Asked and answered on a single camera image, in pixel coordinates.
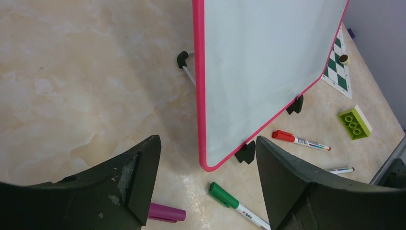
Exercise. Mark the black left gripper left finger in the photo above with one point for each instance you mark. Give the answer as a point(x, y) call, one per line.
point(113, 195)

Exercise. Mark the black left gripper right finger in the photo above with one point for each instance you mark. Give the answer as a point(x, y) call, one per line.
point(301, 196)

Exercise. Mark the purple marker cap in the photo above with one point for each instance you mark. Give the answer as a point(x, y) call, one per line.
point(166, 213)

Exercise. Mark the black cap whiteboard marker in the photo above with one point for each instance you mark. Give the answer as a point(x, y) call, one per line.
point(341, 170)

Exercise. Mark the red cap whiteboard marker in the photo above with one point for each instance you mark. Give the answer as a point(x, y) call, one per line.
point(285, 136)

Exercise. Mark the green cap whiteboard marker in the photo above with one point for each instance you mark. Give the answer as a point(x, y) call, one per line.
point(223, 197)

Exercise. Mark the pink framed whiteboard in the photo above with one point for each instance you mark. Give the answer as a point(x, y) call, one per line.
point(253, 58)

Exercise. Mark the green white toy brick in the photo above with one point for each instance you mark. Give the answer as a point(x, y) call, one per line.
point(355, 123)

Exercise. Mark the green white chessboard mat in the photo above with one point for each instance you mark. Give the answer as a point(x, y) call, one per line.
point(336, 73)

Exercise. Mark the wooden cube on chessboard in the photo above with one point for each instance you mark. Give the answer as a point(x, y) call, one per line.
point(344, 59)

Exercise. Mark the purple block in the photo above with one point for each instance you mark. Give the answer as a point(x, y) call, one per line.
point(351, 33)

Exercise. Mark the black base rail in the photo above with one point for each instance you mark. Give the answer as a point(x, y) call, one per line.
point(392, 174)

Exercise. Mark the white wire whiteboard stand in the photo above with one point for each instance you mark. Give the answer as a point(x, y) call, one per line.
point(182, 64)

